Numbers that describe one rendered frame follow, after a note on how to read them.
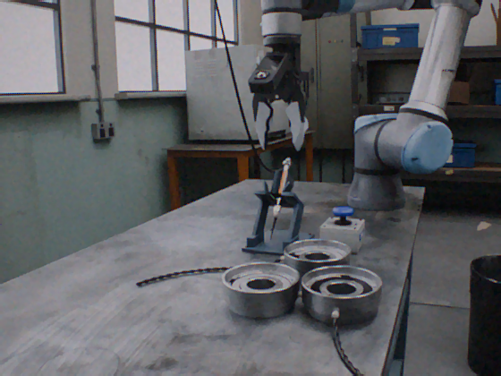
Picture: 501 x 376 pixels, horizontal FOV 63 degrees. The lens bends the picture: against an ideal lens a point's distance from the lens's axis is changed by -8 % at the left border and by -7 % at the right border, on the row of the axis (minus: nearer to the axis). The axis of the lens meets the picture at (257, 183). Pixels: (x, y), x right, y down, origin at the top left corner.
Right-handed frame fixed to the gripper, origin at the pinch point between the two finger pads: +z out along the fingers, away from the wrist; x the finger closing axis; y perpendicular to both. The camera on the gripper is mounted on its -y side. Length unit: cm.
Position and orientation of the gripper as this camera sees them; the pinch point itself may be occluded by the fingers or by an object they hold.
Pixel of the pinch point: (279, 144)
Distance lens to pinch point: 83.6
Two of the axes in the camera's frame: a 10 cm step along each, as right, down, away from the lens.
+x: -9.0, -0.7, 4.3
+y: 4.3, -1.8, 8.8
